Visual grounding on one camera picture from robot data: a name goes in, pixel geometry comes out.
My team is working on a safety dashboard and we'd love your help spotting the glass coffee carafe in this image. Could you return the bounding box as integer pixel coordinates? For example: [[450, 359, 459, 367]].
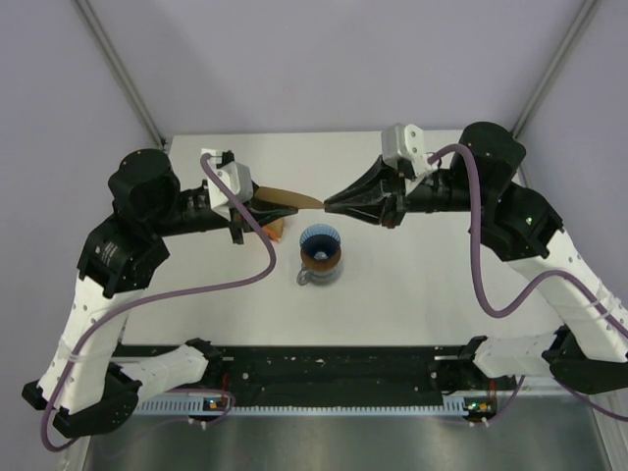
[[296, 265, 342, 287]]

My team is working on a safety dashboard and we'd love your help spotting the purple cable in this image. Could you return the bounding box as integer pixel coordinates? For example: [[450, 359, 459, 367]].
[[41, 152, 277, 451], [426, 144, 628, 424]]

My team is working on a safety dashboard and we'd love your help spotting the blue glass dripper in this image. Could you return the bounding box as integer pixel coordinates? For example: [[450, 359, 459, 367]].
[[299, 224, 341, 257]]

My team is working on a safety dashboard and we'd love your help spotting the grey slotted cable duct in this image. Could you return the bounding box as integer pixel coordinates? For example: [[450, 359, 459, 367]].
[[131, 391, 497, 418]]

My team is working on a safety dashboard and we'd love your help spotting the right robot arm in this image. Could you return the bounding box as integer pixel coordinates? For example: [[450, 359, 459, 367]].
[[324, 122, 627, 395]]

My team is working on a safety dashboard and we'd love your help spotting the brown paper coffee filter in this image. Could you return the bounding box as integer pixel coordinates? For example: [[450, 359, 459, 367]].
[[254, 186, 325, 210]]

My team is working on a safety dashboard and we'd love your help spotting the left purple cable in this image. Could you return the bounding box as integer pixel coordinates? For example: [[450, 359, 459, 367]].
[[41, 152, 277, 451]]

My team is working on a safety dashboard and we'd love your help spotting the aluminium corner post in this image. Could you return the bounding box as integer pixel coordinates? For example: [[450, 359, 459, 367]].
[[71, 0, 167, 149], [507, 0, 602, 141]]

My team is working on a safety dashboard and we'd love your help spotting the brown wooden dripper base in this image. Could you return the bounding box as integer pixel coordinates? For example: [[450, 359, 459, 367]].
[[300, 244, 341, 273]]

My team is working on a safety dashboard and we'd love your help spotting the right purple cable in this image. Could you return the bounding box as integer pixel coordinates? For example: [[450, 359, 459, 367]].
[[426, 144, 628, 424]]

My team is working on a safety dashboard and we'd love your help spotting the right aluminium corner post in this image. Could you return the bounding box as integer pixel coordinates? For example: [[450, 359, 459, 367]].
[[507, 0, 602, 141]]

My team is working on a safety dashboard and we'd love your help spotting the left aluminium corner post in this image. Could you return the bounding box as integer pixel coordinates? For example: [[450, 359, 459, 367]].
[[71, 0, 167, 149]]

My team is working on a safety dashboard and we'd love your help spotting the orange coffee filter box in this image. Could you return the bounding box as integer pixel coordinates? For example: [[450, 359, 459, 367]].
[[263, 218, 286, 243]]

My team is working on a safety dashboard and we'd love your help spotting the black mounting base plate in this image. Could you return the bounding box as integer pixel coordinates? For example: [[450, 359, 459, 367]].
[[166, 344, 519, 407]]

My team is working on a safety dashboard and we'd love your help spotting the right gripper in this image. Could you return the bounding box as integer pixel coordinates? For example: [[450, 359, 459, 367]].
[[324, 158, 489, 231]]

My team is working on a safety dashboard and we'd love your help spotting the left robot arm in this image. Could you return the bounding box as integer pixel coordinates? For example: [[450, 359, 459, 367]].
[[22, 148, 296, 444]]

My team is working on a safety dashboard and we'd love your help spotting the aluminium frame rail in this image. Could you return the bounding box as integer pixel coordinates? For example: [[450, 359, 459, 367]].
[[78, 355, 614, 393]]

